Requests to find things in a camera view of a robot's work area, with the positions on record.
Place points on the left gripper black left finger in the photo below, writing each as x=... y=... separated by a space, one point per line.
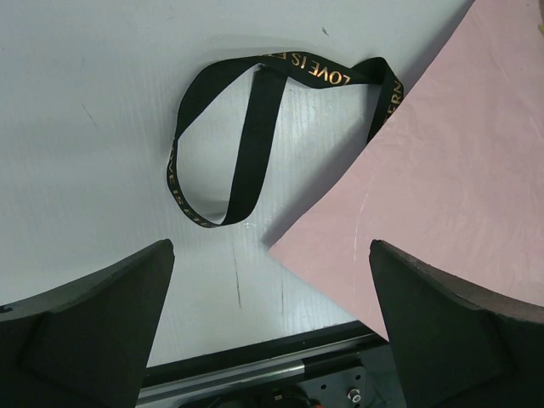
x=86 y=343

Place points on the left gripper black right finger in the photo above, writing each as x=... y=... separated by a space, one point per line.
x=454 y=343

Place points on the pink wrapping paper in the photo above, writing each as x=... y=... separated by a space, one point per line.
x=454 y=178

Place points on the black printed ribbon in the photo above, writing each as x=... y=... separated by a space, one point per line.
x=269 y=81

